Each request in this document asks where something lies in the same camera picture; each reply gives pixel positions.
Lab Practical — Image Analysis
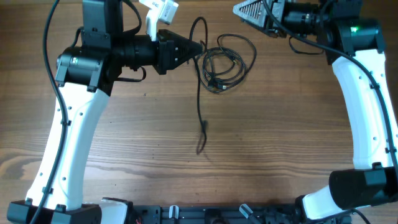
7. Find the black left camera cable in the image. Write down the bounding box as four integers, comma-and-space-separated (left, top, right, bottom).
29, 0, 69, 224

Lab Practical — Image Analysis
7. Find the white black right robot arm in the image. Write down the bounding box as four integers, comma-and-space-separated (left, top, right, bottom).
233, 1, 397, 223

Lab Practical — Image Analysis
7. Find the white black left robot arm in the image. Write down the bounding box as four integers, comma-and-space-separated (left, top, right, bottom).
7, 0, 202, 223

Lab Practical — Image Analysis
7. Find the black cable bundle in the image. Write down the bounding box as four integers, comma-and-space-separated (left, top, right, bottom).
200, 33, 257, 94

